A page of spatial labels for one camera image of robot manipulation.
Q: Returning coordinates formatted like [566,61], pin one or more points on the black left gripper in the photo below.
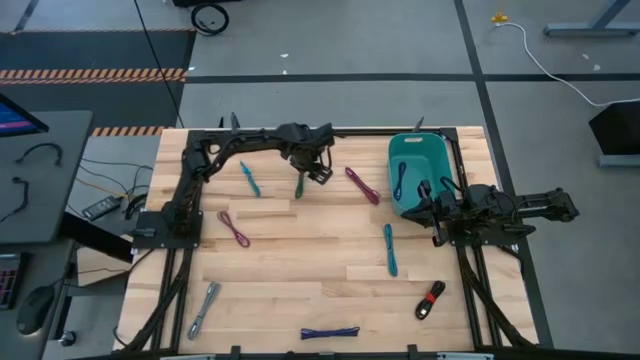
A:
[310,155]

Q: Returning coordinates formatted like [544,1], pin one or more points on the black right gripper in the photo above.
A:
[450,207]

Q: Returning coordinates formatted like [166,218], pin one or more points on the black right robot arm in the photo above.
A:
[530,205]

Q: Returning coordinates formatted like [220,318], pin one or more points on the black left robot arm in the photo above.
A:
[235,142]

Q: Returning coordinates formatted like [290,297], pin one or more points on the teal plastic bin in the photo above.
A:
[425,157]

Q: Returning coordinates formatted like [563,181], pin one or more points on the short orange black hazard tape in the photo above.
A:
[125,131]

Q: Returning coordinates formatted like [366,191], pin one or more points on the yellow plug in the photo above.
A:
[499,18]

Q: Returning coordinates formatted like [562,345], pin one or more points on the black box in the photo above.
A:
[617,130]

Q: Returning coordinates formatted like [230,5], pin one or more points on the black remote control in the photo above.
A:
[101,207]

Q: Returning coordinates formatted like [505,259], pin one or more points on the orange black hazard tape strip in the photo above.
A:
[90,76]

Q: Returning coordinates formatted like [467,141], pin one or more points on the black floor mat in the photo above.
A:
[100,50]

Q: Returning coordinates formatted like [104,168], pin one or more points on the grey table leg base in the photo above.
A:
[590,29]

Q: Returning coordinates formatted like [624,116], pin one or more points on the grey desk top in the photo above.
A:
[50,200]

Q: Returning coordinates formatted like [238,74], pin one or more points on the caster wheel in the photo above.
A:
[67,338]

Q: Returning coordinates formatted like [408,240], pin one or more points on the computer monitor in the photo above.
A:
[17,120]

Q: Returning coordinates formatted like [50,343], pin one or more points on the black computer mouse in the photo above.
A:
[35,310]

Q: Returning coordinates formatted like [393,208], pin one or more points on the backlit keyboard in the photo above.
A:
[7,280]

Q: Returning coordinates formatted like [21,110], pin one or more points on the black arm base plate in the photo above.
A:
[480,241]
[150,241]

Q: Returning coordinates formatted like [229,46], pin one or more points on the black aluminium table frame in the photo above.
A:
[365,134]

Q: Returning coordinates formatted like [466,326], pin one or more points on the black frame clamp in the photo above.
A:
[418,125]

